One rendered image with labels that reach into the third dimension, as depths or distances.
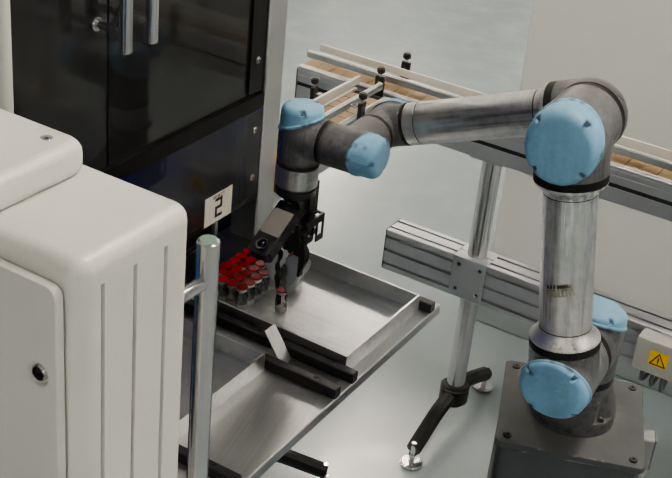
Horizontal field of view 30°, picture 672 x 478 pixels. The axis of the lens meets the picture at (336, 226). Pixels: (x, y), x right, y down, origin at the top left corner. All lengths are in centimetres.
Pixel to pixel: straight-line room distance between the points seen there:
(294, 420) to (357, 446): 139
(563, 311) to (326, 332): 47
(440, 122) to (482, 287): 117
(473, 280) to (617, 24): 81
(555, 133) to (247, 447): 67
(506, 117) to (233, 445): 69
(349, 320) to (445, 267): 100
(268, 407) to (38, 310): 96
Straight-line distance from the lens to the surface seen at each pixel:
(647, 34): 349
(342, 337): 225
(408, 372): 373
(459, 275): 326
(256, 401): 208
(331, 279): 242
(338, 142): 208
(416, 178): 486
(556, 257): 198
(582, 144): 187
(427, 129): 214
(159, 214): 121
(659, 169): 298
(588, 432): 227
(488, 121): 209
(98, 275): 114
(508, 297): 322
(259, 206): 248
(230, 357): 217
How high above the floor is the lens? 212
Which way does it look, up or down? 28 degrees down
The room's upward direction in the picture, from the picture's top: 6 degrees clockwise
